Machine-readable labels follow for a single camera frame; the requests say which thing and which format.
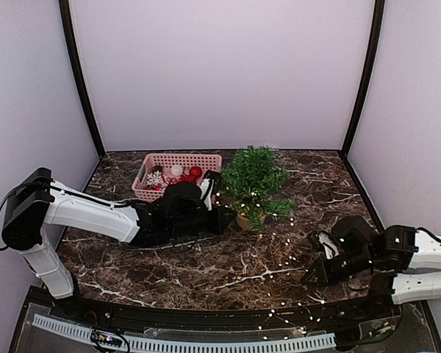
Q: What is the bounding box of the white ball ornament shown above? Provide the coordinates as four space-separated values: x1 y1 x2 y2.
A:
171 165 184 179

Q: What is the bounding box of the white slotted cable duct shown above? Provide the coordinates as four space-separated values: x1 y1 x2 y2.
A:
31 315 337 353

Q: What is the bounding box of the fairy light string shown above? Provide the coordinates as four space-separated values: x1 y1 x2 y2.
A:
215 188 339 328

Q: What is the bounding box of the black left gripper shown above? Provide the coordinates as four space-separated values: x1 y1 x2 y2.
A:
169 203 237 240

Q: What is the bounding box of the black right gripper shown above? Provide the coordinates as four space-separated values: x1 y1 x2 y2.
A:
300 248 375 288

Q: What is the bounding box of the small green christmas tree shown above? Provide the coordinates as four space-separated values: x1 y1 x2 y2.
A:
220 146 295 221

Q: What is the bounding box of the red ball ornament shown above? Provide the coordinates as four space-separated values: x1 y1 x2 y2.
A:
189 166 202 179

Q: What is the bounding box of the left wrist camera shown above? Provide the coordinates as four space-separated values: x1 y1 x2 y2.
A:
200 170 221 211

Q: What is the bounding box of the beige tree pot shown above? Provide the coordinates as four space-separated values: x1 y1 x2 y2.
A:
236 214 266 231

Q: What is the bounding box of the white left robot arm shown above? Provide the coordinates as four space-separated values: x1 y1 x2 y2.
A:
0 168 236 321

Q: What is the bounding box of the pink plastic basket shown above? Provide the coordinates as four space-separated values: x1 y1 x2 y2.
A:
132 153 222 202

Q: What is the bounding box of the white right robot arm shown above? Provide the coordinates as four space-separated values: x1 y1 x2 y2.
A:
301 216 441 319

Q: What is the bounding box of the white snowflake ornament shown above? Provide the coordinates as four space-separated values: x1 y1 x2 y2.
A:
146 171 165 188

